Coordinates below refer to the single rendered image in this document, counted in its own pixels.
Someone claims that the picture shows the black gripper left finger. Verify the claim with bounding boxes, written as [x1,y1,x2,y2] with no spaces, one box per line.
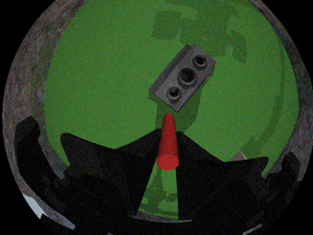
[60,128,162,216]

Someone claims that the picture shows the red peg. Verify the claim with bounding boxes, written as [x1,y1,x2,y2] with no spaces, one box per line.
[156,113,179,170]

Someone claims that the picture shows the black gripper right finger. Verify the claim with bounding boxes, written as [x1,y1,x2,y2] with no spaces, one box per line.
[175,131,269,220]

